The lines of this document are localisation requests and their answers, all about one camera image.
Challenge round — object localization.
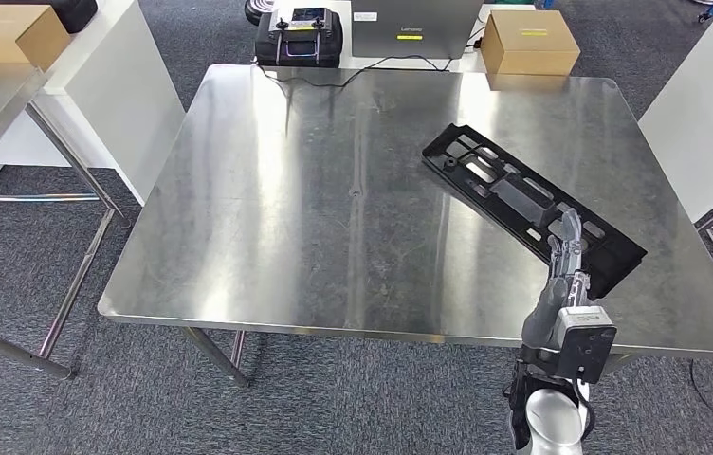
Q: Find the long black plastic part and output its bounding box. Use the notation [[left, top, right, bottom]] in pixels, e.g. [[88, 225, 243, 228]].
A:
[[421, 122, 649, 300]]

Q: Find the black round disc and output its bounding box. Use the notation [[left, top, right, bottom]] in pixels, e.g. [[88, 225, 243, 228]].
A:
[[244, 0, 277, 27]]

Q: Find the stainless steel workbench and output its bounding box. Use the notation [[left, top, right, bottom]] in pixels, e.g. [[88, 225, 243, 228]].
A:
[[97, 63, 713, 389]]

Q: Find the brown cardboard box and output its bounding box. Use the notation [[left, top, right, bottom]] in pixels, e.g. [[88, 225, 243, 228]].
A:
[[0, 4, 73, 72], [480, 9, 582, 79]]

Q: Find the black remote controller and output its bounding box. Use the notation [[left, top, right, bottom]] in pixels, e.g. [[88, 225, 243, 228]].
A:
[[253, 7, 344, 69]]

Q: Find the black camera cable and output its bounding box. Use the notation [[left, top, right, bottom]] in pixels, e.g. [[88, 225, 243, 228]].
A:
[[572, 376, 597, 441]]

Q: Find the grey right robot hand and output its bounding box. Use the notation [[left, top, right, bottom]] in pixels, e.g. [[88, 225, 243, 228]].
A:
[[521, 207, 592, 351]]

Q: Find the grey laptop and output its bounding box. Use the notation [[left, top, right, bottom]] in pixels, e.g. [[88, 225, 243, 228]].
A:
[[350, 0, 485, 61]]

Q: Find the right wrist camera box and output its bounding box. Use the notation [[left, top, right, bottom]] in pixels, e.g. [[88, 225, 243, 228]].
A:
[[553, 304, 619, 386]]

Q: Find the black controller cable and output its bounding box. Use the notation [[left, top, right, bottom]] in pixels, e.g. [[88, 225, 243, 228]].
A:
[[254, 54, 458, 90]]

